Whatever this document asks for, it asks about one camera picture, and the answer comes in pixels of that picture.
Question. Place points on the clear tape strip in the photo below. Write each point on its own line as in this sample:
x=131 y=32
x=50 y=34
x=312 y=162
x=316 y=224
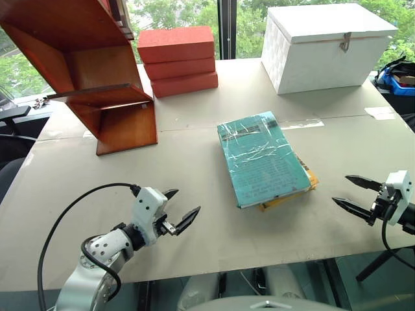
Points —
x=303 y=123

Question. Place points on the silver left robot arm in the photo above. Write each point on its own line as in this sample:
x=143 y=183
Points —
x=103 y=247

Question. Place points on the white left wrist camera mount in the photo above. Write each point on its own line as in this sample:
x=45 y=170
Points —
x=146 y=207

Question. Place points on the dark window mullion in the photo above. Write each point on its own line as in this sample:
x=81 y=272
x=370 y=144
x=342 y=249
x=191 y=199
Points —
x=227 y=29

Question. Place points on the large red box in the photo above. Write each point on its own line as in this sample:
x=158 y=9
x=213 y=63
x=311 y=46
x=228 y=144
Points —
x=175 y=43

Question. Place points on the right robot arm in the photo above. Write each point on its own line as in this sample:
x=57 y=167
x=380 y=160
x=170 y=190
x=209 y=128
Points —
x=409 y=220

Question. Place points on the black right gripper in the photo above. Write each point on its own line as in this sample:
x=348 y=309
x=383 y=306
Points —
x=382 y=204

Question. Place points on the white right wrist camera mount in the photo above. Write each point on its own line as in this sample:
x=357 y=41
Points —
x=401 y=191

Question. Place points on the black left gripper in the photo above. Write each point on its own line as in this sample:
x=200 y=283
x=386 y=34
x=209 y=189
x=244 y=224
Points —
x=168 y=226

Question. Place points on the yellow book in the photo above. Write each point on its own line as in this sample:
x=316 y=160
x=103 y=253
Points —
x=282 y=201

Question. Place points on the small cluttered clips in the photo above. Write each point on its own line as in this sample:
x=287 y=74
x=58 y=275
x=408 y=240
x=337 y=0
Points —
x=40 y=103

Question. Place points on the blue plastic bin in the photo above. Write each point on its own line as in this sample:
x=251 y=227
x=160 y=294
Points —
x=397 y=85

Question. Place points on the teal plastic-wrapped book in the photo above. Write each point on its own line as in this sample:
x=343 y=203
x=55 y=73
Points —
x=259 y=155

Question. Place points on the white lidded box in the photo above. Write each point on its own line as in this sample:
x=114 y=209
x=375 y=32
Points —
x=324 y=61

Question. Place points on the metal box latch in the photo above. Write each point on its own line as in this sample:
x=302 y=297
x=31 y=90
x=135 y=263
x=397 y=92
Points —
x=345 y=42

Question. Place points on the white rounded robot leg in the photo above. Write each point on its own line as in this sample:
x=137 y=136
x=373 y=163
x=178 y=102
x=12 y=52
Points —
x=198 y=291
x=285 y=282

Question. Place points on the black table leg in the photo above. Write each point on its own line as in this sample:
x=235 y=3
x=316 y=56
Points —
x=379 y=263

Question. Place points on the white tape patch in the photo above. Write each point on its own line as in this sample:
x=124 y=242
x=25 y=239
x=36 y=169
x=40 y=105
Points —
x=380 y=112

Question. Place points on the black office chair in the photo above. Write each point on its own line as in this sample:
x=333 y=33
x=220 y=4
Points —
x=14 y=111

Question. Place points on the grey rounded robot torso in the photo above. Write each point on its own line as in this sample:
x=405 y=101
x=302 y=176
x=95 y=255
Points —
x=266 y=305

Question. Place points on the brown wooden bookshelf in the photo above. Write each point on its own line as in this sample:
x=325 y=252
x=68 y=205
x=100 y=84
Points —
x=97 y=64

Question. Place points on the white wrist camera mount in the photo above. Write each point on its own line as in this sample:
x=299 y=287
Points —
x=146 y=207
x=401 y=191

